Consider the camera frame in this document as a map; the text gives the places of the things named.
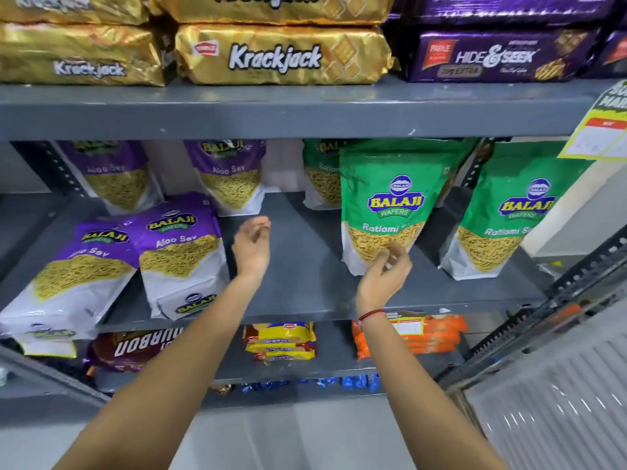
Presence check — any person's left hand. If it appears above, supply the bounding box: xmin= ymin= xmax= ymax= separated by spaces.
xmin=232 ymin=216 xmax=271 ymax=280

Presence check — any person's right hand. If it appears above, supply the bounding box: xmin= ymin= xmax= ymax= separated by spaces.
xmin=356 ymin=242 xmax=413 ymax=317

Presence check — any person's left forearm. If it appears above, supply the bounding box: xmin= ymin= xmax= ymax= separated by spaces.
xmin=53 ymin=270 xmax=258 ymax=470

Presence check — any person's right forearm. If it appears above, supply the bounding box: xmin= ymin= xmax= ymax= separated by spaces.
xmin=358 ymin=310 xmax=511 ymax=470

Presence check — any green snack pouch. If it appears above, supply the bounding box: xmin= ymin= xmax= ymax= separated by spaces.
xmin=439 ymin=140 xmax=594 ymax=282
xmin=302 ymin=139 xmax=345 ymax=211
xmin=339 ymin=138 xmax=480 ymax=277

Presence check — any purple snack pouch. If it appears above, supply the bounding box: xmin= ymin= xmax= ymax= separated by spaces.
xmin=125 ymin=192 xmax=232 ymax=321
xmin=0 ymin=215 xmax=142 ymax=341
xmin=183 ymin=139 xmax=268 ymax=218
xmin=58 ymin=140 xmax=165 ymax=217

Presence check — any white and yellow shelf label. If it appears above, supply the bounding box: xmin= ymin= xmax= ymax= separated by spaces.
xmin=386 ymin=311 xmax=428 ymax=338

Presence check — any stack of orange packets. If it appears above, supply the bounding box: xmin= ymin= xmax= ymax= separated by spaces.
xmin=351 ymin=313 xmax=469 ymax=361

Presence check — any yellow biscuit packet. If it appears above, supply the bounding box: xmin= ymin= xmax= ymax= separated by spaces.
xmin=252 ymin=350 xmax=317 ymax=363
xmin=243 ymin=321 xmax=317 ymax=345
xmin=245 ymin=341 xmax=317 ymax=355

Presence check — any grey metal shelving rack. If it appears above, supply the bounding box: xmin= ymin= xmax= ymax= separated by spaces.
xmin=0 ymin=75 xmax=627 ymax=412

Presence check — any grey slotted rack upright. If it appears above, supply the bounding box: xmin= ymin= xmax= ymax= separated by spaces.
xmin=435 ymin=229 xmax=627 ymax=393

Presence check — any row of blue wrapped packets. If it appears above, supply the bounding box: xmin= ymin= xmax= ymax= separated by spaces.
xmin=239 ymin=374 xmax=382 ymax=394

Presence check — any gold biscuit packet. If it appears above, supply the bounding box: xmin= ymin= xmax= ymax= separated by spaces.
xmin=175 ymin=23 xmax=396 ymax=86
xmin=0 ymin=0 xmax=150 ymax=26
xmin=149 ymin=0 xmax=398 ymax=26
xmin=0 ymin=22 xmax=169 ymax=87

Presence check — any brown biscuit packet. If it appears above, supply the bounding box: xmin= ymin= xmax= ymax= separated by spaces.
xmin=85 ymin=328 xmax=186 ymax=376

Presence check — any white ribbed panel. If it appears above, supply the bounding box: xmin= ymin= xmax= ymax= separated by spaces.
xmin=463 ymin=297 xmax=627 ymax=470

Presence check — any purple biscuit packet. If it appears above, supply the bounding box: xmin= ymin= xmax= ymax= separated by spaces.
xmin=583 ymin=29 xmax=627 ymax=80
xmin=406 ymin=28 xmax=602 ymax=84
xmin=414 ymin=0 xmax=625 ymax=26

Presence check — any yellow-green hanging price tag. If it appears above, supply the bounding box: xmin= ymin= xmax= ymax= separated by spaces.
xmin=557 ymin=80 xmax=627 ymax=163

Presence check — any pale yellow shelf tag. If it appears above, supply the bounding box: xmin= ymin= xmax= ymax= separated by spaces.
xmin=19 ymin=339 xmax=78 ymax=359

